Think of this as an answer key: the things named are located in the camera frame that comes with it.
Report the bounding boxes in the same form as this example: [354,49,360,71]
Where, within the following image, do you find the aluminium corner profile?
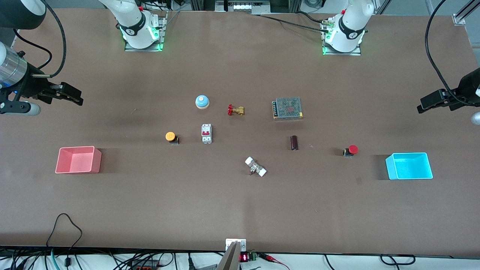
[452,0,480,26]

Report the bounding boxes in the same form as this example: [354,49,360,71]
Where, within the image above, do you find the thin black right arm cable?
[14,30,53,71]

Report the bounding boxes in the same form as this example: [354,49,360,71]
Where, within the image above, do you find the pink plastic box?
[55,146,102,174]

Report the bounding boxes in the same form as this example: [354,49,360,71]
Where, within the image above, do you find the black looped cable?
[46,213,83,260]

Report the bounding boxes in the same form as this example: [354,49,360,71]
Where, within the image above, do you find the metal mesh power supply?
[272,97,304,120]

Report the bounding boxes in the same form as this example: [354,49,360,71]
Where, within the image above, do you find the grey camera support bar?
[216,241,241,270]

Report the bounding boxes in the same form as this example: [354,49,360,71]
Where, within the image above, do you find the cyan plastic box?
[385,152,434,180]

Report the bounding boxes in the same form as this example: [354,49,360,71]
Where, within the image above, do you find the black cable across table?
[258,10,330,33]

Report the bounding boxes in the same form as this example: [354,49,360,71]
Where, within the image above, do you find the metal fitting white ends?
[244,156,267,177]

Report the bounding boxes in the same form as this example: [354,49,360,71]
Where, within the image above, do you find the white power strip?
[216,0,271,12]

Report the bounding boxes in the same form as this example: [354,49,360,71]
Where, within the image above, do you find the black coiled cable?
[380,254,416,266]

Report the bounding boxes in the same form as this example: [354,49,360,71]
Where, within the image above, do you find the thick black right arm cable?
[32,0,67,78]

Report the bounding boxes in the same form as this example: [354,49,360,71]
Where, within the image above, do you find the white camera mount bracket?
[225,238,247,252]

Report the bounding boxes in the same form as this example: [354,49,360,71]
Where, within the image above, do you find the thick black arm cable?
[425,0,475,107]
[32,0,67,78]

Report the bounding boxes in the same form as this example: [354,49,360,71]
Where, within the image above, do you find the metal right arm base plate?
[124,11,167,52]

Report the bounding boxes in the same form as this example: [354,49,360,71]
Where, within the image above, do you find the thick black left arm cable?
[425,0,475,107]

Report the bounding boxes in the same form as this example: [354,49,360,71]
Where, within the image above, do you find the red clip wire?
[258,253,290,270]

